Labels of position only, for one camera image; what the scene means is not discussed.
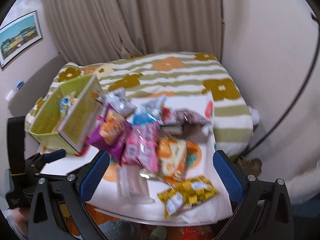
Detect small blue white packet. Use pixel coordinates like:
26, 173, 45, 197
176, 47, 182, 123
59, 96, 74, 118

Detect cream cake snack bag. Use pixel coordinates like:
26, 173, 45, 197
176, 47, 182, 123
156, 137, 198, 184

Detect yellow snack packet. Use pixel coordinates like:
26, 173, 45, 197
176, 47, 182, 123
157, 176, 220, 218

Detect white grey snack bag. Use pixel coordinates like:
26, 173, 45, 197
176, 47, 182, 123
97, 87, 136, 118

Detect green cardboard box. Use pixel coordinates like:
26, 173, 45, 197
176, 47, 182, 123
29, 74, 104, 155

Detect white fruit print tablecloth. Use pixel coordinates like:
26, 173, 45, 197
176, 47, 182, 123
39, 96, 233, 227

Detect dark brown anime snack bag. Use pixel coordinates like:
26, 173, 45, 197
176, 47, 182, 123
160, 107, 211, 127

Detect purple pork flavor chip bag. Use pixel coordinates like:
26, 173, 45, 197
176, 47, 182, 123
86, 104, 132, 166

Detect beige curtain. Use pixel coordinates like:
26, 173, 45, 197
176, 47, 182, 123
42, 0, 224, 65

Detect person feet in socks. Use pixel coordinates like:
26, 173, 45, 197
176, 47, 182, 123
148, 226, 167, 240

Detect black cable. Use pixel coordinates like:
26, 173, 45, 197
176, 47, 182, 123
246, 12, 320, 156

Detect floral striped blanket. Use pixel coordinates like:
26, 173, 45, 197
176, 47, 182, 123
24, 51, 254, 156

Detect pink striped snack bag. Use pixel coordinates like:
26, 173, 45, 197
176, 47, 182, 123
121, 122, 158, 173

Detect framed landscape picture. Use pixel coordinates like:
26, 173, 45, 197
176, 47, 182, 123
1, 10, 43, 69

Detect blue white snack bag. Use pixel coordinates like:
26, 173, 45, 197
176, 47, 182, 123
132, 95, 167, 126

